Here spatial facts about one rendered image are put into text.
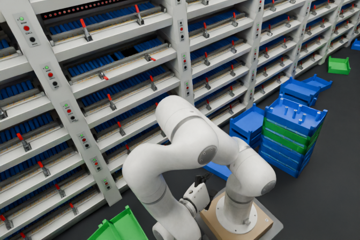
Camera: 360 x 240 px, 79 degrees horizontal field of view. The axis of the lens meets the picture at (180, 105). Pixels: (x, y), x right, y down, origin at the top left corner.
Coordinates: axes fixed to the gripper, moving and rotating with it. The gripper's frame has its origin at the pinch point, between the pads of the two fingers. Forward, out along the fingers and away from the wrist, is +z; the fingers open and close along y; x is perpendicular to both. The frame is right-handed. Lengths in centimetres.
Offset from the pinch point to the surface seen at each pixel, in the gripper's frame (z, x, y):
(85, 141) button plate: -24, -58, -27
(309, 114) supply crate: 88, 15, 5
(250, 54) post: 106, -26, -38
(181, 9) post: 37, -23, -78
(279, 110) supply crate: 82, -1, 0
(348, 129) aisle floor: 145, 25, 44
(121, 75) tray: 0, -42, -54
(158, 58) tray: 22, -35, -57
